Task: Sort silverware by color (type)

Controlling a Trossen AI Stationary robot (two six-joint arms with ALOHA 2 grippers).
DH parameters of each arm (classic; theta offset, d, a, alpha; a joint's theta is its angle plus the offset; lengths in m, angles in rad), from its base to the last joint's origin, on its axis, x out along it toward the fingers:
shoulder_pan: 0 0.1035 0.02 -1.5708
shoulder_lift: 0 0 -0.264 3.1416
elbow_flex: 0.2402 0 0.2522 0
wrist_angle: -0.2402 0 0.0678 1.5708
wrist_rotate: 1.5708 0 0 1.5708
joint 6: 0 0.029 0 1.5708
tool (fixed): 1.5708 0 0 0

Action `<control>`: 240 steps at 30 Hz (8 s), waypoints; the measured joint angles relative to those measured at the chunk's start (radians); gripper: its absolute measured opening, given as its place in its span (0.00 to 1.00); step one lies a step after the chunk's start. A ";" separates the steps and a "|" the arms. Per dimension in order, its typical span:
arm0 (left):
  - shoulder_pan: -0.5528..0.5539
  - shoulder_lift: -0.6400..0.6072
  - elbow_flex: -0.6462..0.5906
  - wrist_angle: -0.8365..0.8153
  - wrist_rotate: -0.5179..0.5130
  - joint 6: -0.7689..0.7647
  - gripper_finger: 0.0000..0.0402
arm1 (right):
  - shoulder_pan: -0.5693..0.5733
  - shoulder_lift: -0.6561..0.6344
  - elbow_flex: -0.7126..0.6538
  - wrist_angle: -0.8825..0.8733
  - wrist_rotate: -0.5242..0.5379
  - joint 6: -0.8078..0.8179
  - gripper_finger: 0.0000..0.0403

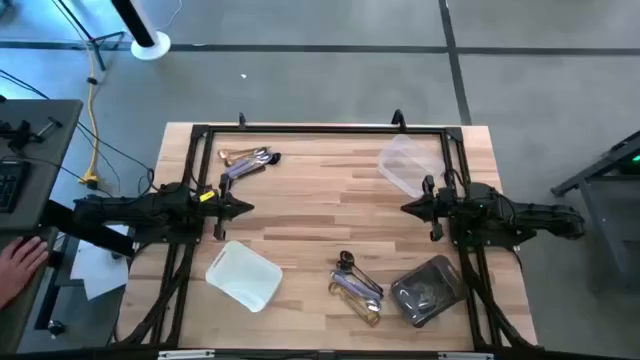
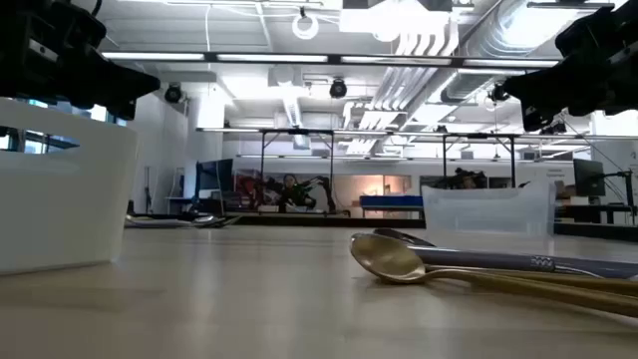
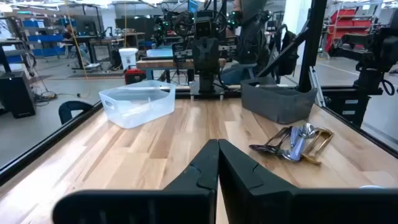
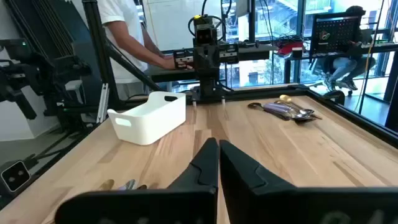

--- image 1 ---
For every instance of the black diagonal beam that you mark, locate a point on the black diagonal beam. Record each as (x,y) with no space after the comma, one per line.
(90,230)

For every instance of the grey desk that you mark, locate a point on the grey desk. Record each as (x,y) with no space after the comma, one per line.
(50,150)

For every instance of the white plastic bin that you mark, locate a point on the white plastic bin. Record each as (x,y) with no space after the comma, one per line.
(245,275)

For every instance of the black tripod stand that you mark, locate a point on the black tripod stand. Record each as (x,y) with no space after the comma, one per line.
(102,59)

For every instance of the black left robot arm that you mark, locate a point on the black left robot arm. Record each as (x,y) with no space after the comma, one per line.
(150,207)

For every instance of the black computer with green light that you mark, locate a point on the black computer with green light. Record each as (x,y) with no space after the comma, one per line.
(634,161)

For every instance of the white paper sheets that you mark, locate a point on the white paper sheets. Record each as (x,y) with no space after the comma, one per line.
(100,272)

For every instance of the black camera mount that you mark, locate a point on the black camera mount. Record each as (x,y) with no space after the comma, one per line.
(21,134)

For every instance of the dark grey plastic bin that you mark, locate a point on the dark grey plastic bin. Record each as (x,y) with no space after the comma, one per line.
(427,290)

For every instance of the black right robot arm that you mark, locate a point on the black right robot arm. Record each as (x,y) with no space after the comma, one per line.
(525,215)

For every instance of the silver bracket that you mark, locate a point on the silver bracket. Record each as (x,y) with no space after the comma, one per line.
(186,354)
(465,356)

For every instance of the black caster wheel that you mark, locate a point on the black caster wheel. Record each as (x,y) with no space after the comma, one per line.
(55,327)

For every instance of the grey metal cart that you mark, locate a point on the grey metal cart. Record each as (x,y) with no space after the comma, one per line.
(612,225)

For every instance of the black table clamp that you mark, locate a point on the black table clamp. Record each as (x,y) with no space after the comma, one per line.
(242,120)
(398,119)

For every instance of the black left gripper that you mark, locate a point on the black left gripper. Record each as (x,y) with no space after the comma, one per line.
(220,206)

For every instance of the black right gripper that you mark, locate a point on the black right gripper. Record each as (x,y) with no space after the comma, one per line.
(440,207)

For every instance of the black metal table frame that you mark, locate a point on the black metal table frame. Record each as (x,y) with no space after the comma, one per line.
(325,130)

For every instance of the clear plastic bin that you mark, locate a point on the clear plastic bin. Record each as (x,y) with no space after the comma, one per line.
(407,162)

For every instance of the person's hand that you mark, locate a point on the person's hand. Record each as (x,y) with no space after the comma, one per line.
(20,265)

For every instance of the black keyboard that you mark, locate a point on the black keyboard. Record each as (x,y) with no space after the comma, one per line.
(10,185)

